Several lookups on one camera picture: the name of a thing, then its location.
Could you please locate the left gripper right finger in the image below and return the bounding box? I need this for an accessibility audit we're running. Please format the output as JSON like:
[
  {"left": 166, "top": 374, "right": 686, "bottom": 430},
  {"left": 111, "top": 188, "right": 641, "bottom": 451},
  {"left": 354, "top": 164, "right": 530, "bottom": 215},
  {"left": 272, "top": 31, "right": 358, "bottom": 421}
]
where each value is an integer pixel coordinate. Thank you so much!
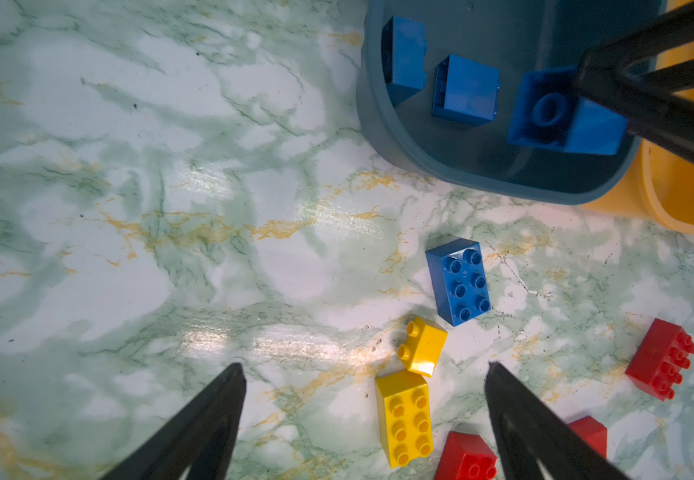
[{"left": 484, "top": 362, "right": 626, "bottom": 479}]

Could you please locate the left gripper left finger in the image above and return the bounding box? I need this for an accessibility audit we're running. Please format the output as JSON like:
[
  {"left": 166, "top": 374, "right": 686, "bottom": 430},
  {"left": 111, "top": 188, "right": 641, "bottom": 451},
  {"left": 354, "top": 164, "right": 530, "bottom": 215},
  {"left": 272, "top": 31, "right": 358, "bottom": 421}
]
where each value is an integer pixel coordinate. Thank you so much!
[{"left": 104, "top": 363, "right": 247, "bottom": 479}]

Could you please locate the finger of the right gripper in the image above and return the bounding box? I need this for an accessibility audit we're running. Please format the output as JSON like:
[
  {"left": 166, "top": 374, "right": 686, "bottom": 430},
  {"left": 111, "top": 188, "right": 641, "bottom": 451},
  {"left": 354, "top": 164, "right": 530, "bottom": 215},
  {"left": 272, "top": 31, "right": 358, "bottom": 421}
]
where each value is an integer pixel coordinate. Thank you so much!
[{"left": 573, "top": 1, "right": 694, "bottom": 165}]

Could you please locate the blue lego brick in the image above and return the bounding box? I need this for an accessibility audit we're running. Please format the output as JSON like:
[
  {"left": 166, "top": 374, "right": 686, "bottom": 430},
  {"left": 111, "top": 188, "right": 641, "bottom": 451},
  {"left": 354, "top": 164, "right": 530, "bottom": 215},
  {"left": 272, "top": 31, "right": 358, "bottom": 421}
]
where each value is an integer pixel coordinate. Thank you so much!
[
  {"left": 381, "top": 16, "right": 427, "bottom": 106},
  {"left": 508, "top": 67, "right": 627, "bottom": 155},
  {"left": 426, "top": 239, "right": 491, "bottom": 327}
]

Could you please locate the yellow plastic bin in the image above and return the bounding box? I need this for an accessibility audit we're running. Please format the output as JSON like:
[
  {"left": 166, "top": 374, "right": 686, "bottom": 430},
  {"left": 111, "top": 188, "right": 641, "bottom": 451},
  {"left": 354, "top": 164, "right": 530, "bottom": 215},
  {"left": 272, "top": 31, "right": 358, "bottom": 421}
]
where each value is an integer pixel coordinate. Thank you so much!
[{"left": 580, "top": 0, "right": 694, "bottom": 244}]

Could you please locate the dark teal plastic bin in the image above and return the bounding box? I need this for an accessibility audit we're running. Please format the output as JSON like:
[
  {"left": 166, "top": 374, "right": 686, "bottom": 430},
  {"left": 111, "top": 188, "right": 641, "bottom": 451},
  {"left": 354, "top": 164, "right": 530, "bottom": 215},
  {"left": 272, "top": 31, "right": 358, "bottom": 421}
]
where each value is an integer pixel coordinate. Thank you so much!
[{"left": 356, "top": 1, "right": 667, "bottom": 205}]

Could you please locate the dark blue small lego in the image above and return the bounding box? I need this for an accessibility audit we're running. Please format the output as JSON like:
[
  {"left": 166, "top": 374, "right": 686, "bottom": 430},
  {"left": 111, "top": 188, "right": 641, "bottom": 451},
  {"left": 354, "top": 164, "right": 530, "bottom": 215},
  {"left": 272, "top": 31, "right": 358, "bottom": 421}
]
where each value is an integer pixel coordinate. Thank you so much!
[{"left": 432, "top": 55, "right": 501, "bottom": 126}]

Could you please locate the small red lego brick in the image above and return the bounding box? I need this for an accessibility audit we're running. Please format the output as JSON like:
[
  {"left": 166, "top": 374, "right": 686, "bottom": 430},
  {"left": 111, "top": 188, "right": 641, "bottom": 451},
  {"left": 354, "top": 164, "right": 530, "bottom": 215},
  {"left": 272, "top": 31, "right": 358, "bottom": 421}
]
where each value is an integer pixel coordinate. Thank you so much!
[{"left": 434, "top": 431, "right": 497, "bottom": 480}]

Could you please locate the long red lego brick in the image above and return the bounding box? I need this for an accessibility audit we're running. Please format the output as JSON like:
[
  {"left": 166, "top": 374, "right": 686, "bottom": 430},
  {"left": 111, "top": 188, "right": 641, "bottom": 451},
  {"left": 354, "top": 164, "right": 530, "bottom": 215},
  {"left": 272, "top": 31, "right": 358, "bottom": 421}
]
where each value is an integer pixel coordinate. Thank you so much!
[{"left": 568, "top": 416, "right": 608, "bottom": 458}]

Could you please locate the yellow lego brick long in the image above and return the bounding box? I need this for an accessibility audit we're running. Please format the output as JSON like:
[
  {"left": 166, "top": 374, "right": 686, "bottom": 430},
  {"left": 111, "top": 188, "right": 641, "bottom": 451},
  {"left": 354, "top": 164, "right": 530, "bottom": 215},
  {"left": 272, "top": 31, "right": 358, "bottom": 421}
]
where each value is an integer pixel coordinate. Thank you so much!
[{"left": 375, "top": 370, "right": 434, "bottom": 469}]

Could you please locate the small yellow lego brick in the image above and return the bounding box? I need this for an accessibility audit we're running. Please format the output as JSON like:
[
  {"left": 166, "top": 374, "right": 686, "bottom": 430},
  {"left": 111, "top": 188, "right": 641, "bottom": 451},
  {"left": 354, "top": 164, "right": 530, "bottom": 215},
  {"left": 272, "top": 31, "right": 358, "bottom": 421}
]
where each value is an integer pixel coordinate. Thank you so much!
[{"left": 398, "top": 317, "right": 448, "bottom": 377}]

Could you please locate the red lego brick upper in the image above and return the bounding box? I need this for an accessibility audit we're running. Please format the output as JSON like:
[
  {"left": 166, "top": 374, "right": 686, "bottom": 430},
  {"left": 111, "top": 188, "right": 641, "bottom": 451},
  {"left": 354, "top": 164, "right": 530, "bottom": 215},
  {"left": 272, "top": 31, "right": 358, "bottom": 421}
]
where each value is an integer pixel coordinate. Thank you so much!
[{"left": 625, "top": 318, "right": 694, "bottom": 401}]

